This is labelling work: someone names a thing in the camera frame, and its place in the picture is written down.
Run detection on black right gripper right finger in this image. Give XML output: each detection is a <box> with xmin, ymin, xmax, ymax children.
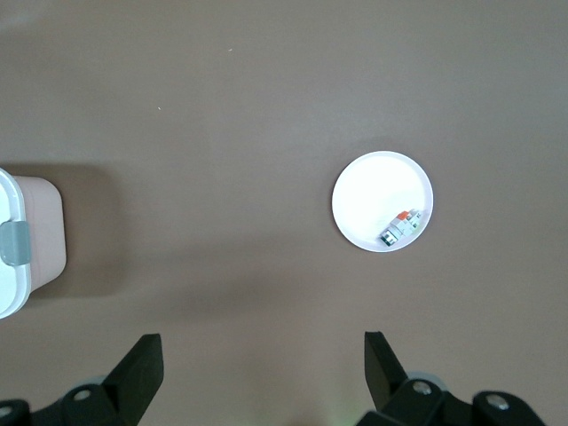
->
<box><xmin>358</xmin><ymin>331</ymin><xmax>471</xmax><ymax>426</ymax></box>

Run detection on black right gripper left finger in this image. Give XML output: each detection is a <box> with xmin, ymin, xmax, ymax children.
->
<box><xmin>59</xmin><ymin>335</ymin><xmax>165</xmax><ymax>426</ymax></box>

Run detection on white lidded storage box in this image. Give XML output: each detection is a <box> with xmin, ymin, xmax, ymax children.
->
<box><xmin>0</xmin><ymin>166</ymin><xmax>67</xmax><ymax>320</ymax></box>

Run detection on grey orange circuit breaker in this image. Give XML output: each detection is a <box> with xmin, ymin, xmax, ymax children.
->
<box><xmin>378</xmin><ymin>209</ymin><xmax>422</xmax><ymax>247</ymax></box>

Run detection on pink round plate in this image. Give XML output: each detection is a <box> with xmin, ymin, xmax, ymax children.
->
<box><xmin>331</xmin><ymin>150</ymin><xmax>436</xmax><ymax>253</ymax></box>

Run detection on brown table cover mat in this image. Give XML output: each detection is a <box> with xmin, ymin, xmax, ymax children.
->
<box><xmin>0</xmin><ymin>0</ymin><xmax>568</xmax><ymax>426</ymax></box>

